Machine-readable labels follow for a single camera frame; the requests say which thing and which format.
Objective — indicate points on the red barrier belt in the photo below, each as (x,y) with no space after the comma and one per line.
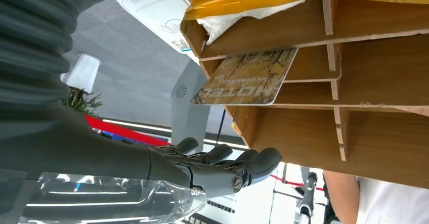
(117,127)

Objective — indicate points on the brown cardboard organizer box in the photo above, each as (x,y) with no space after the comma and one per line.
(368,138)

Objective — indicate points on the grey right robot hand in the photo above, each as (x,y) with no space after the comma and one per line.
(83,152)

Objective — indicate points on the clear plastic hand cover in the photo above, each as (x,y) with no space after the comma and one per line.
(100,199)

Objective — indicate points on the white card reader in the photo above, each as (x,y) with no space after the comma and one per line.
(157,8)

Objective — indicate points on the chrome stanchion post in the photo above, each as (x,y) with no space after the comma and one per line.
(307,199)

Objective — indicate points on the person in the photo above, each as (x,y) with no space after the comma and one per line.
(395,202)

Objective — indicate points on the brown hotel key card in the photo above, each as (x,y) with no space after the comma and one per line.
(248,78)

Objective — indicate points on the white crumpled paper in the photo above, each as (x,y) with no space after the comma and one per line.
(218,25)

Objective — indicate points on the potted plant white pot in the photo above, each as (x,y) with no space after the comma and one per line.
(82,73)

